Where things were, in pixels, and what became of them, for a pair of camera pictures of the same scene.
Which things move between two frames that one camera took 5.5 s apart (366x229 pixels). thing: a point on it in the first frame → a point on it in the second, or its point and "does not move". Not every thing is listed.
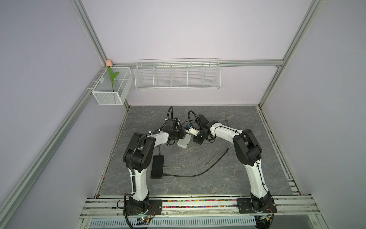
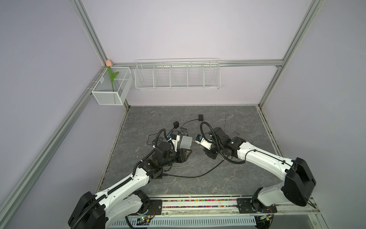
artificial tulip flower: x=109 y=64 does not move
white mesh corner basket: x=117 y=92 does not move
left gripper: x=182 y=132 → x=180 y=153
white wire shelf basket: x=181 y=74 does not move
